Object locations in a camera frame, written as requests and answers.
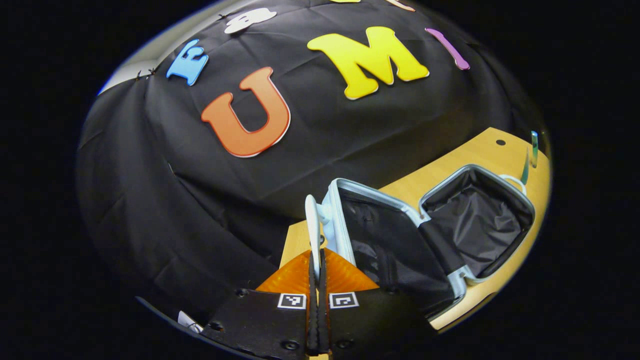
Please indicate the black backdrop cloth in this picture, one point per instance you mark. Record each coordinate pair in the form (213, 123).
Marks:
(175, 200)

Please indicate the light blue suitcase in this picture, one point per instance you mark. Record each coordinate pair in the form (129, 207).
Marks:
(395, 250)

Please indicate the white printed sheet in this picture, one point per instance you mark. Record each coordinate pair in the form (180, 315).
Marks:
(189, 321)

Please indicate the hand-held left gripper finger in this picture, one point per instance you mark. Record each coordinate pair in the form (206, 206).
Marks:
(322, 310)
(312, 310)

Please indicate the row of black cloth clips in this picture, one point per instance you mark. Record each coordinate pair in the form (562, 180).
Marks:
(138, 75)

